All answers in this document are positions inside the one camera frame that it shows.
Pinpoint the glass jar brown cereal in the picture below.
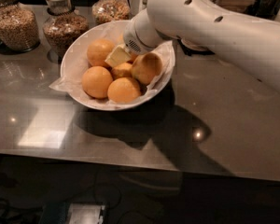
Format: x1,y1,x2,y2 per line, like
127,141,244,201
43,0,89,58

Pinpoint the glass jar mixed cereal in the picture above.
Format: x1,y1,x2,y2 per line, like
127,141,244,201
92,0,130,24

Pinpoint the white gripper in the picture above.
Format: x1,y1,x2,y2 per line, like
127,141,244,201
105,17,162,67

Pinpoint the white oval bowl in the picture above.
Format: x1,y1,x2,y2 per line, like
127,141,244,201
60,19,176,112

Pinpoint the white paper bowl liner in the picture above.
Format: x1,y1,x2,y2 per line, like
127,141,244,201
49,23,175,108

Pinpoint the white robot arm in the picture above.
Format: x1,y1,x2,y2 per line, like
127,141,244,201
121,0,280,93

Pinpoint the small orange centre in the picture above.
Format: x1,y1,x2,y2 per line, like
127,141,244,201
111,63,132,79

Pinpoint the glass jar of grains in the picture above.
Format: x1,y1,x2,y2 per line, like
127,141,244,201
0,0,40,52

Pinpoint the stack of brown napkins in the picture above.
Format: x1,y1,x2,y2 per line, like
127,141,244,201
217,0,259,15

